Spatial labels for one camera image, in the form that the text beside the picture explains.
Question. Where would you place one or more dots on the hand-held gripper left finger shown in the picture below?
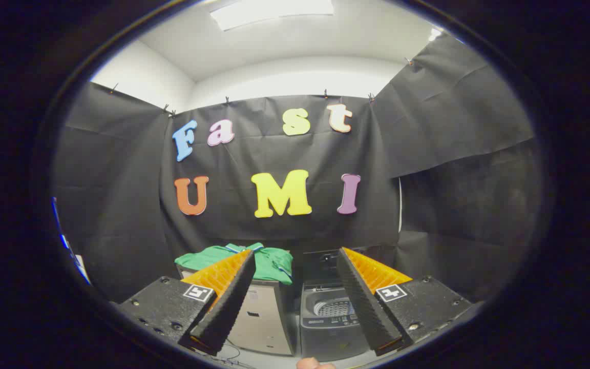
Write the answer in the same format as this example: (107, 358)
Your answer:
(226, 307)

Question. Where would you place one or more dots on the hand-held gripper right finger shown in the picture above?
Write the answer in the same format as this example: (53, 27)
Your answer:
(364, 307)

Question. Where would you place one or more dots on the green polo shirt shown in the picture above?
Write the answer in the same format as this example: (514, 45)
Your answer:
(272, 264)

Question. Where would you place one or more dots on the grey washing machine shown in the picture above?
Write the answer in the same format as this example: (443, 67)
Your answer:
(325, 323)

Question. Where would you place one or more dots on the dark glass washing machine lid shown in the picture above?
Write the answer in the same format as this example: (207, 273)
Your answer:
(320, 266)

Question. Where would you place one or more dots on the light grey cabinet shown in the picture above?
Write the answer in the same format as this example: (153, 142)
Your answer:
(264, 318)

